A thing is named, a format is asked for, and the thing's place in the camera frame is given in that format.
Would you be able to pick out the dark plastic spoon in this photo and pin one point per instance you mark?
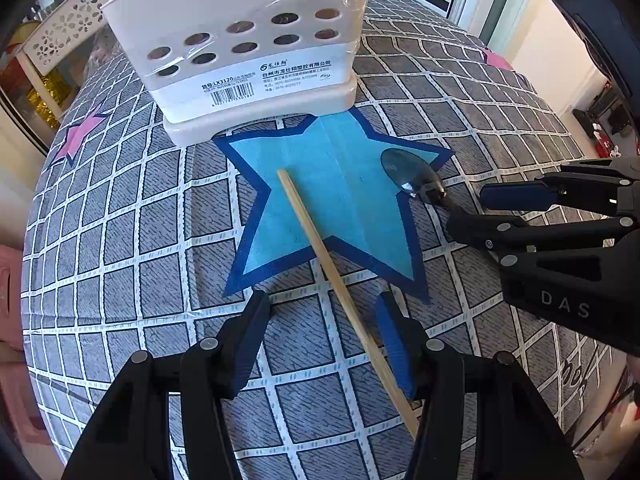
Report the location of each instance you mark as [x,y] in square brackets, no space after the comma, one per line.
[414,176]

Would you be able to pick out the grey checkered star tablecloth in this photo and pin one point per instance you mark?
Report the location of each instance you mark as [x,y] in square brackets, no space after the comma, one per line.
[135,244]

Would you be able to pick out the bamboo chopstick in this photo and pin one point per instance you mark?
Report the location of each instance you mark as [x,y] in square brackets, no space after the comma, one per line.
[379,364]

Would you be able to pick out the pink plastic stool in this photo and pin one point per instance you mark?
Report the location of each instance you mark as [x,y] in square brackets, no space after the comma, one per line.
[19,411]

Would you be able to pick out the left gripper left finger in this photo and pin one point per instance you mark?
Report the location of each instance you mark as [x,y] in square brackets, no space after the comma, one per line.
[127,436]

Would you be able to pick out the white plastic utensil holder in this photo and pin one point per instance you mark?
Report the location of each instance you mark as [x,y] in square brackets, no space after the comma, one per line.
[211,65]

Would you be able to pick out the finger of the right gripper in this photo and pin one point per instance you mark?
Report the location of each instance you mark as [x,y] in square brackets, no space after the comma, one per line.
[498,236]
[603,186]

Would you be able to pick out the white perforated storage cart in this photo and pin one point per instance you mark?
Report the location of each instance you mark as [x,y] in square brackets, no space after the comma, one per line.
[66,28]

